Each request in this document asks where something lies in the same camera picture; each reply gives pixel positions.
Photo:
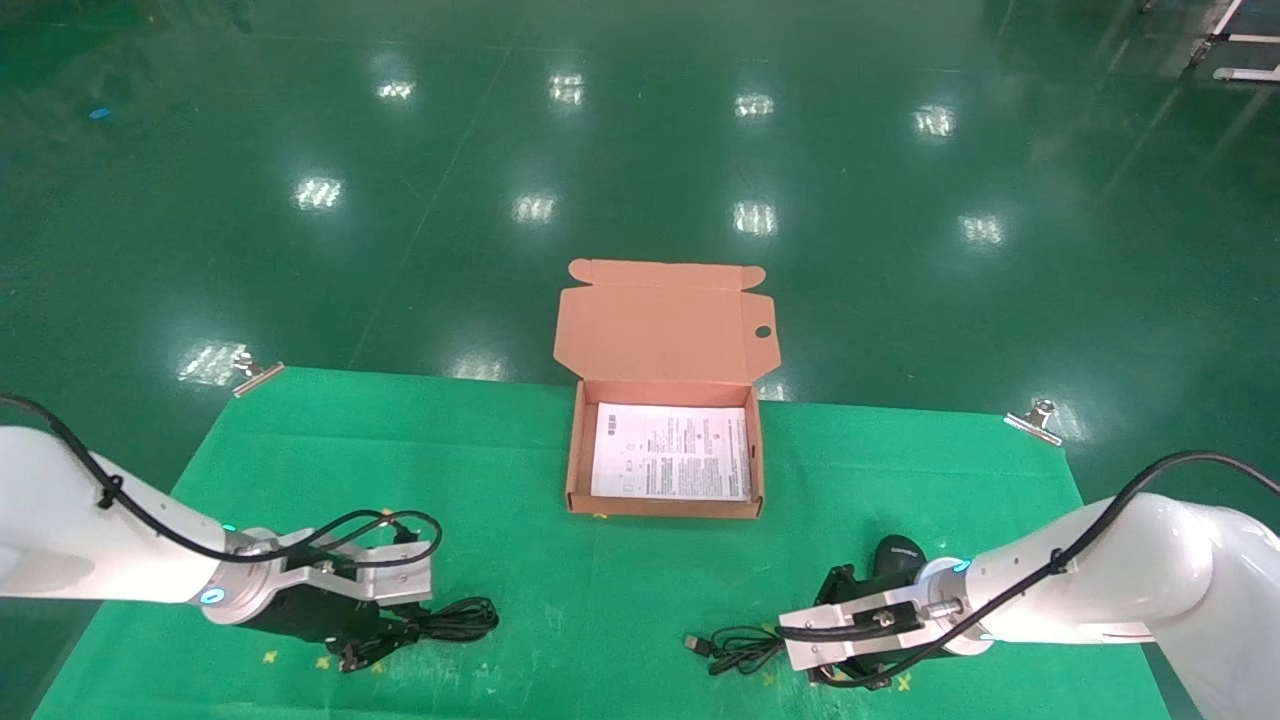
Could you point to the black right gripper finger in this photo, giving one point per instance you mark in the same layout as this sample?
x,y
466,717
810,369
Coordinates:
x,y
842,585
850,680

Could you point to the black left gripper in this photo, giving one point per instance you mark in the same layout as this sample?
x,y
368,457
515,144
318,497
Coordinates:
x,y
310,618

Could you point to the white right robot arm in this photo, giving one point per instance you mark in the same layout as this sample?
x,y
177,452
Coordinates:
x,y
1150,570

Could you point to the open brown cardboard box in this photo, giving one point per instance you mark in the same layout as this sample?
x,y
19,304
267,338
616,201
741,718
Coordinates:
x,y
660,330

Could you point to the white printed paper leaflet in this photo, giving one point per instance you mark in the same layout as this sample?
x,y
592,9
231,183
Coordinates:
x,y
670,450

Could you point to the green table cloth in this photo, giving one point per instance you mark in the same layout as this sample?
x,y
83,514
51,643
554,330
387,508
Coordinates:
x,y
600,590

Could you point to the silver metal binder clip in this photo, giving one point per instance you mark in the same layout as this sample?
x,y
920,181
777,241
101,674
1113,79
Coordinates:
x,y
255,378
1035,422

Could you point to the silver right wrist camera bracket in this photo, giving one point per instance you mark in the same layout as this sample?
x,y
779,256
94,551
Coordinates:
x,y
840,640

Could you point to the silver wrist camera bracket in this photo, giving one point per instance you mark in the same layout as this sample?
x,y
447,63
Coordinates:
x,y
390,580
840,640

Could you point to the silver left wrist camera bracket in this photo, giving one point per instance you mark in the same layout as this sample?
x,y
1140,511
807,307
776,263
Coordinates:
x,y
390,580

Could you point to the white metal floor frame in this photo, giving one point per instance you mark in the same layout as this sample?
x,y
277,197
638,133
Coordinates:
x,y
1245,74

